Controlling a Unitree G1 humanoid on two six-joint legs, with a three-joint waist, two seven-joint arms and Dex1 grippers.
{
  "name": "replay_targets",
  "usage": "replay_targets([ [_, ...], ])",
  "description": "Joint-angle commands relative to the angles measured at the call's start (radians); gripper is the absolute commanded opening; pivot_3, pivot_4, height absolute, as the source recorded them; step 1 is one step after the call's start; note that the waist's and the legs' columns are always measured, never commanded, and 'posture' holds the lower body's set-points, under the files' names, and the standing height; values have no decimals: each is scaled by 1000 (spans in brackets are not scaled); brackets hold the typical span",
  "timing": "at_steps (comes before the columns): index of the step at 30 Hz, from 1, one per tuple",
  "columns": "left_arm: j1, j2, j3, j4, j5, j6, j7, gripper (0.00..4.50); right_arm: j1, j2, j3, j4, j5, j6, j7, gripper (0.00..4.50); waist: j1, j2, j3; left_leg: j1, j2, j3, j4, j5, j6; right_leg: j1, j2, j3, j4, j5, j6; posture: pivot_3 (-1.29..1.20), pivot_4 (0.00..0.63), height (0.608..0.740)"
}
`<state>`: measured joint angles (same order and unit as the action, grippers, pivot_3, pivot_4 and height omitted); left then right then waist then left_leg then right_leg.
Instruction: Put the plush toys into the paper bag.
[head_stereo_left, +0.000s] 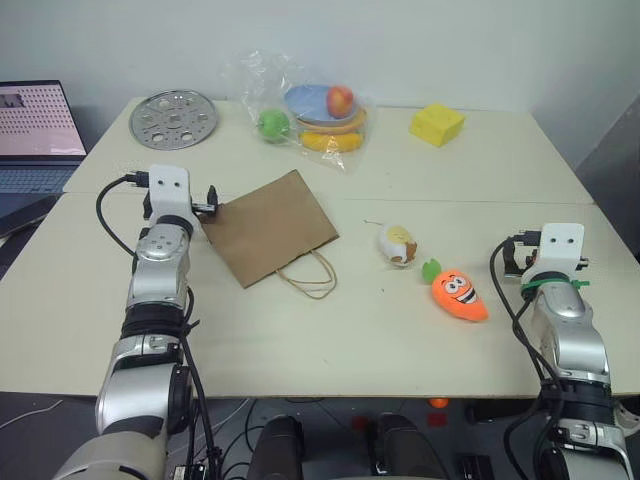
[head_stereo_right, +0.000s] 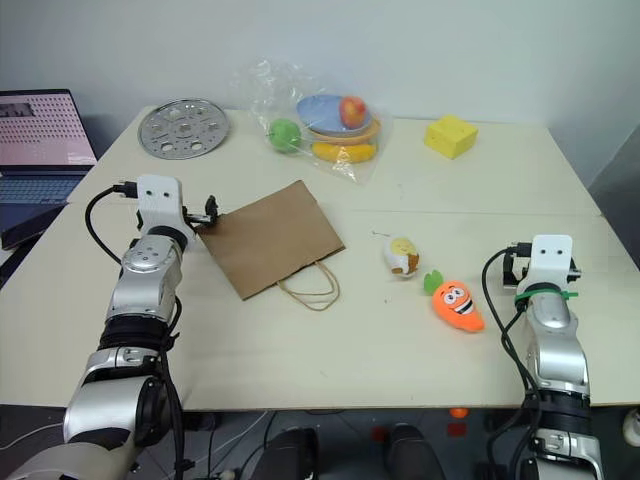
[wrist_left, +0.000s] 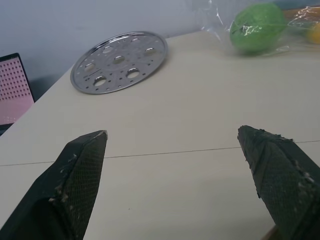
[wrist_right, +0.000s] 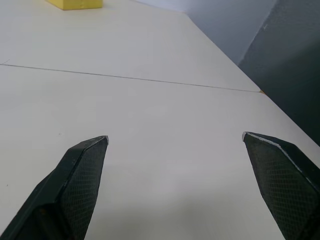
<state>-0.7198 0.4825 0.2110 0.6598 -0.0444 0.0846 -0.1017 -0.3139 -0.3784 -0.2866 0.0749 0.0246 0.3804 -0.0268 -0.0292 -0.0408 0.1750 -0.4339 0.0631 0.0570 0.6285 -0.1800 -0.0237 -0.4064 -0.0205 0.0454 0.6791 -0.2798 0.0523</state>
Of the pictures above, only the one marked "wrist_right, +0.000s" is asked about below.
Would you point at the yellow block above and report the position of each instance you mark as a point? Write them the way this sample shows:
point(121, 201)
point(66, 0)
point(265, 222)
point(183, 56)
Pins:
point(76, 3)

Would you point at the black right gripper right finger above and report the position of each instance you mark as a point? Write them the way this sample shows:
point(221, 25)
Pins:
point(282, 185)

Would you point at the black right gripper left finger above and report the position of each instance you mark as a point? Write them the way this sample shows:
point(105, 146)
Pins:
point(75, 185)

